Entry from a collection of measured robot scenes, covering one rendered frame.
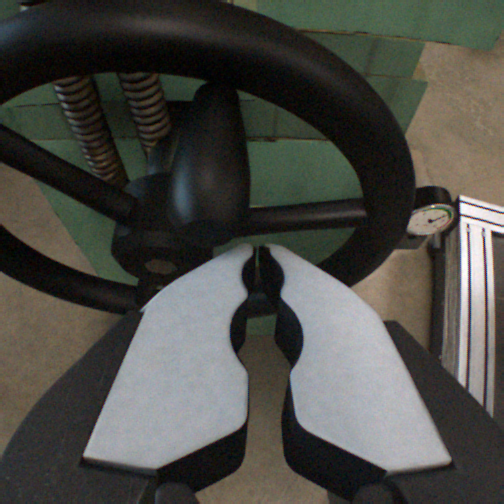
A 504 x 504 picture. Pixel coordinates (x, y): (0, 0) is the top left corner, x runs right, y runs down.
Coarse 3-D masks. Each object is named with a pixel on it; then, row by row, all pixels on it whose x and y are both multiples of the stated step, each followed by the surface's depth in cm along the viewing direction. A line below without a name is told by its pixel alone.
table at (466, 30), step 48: (240, 0) 26; (288, 0) 27; (336, 0) 27; (384, 0) 27; (432, 0) 27; (480, 0) 26; (480, 48) 30; (48, 96) 24; (192, 96) 25; (240, 96) 25
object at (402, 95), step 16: (368, 80) 34; (384, 80) 34; (400, 80) 34; (416, 80) 34; (384, 96) 35; (400, 96) 35; (416, 96) 35; (0, 112) 36; (16, 112) 37; (32, 112) 37; (48, 112) 37; (112, 112) 37; (128, 112) 38; (256, 112) 38; (272, 112) 38; (288, 112) 38; (400, 112) 37; (16, 128) 39; (32, 128) 39; (48, 128) 39; (64, 128) 39; (112, 128) 39; (128, 128) 39; (256, 128) 40; (272, 128) 40; (288, 128) 40; (304, 128) 40
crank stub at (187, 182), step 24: (216, 96) 13; (192, 120) 12; (216, 120) 12; (240, 120) 13; (192, 144) 11; (216, 144) 11; (240, 144) 12; (192, 168) 11; (216, 168) 11; (240, 168) 11; (168, 192) 11; (192, 192) 10; (216, 192) 10; (240, 192) 11; (168, 216) 11; (192, 216) 10; (216, 216) 11; (240, 216) 11; (192, 240) 11; (216, 240) 11
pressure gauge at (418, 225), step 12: (420, 192) 42; (432, 192) 41; (444, 192) 41; (420, 204) 41; (432, 204) 40; (444, 204) 40; (420, 216) 42; (432, 216) 42; (456, 216) 42; (408, 228) 45; (420, 228) 45; (432, 228) 45; (444, 228) 44
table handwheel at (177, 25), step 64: (64, 0) 11; (128, 0) 11; (192, 0) 11; (0, 64) 12; (64, 64) 12; (128, 64) 12; (192, 64) 12; (256, 64) 12; (320, 64) 13; (0, 128) 16; (320, 128) 15; (384, 128) 15; (64, 192) 19; (128, 192) 22; (384, 192) 18; (0, 256) 25; (128, 256) 22; (192, 256) 22; (384, 256) 24
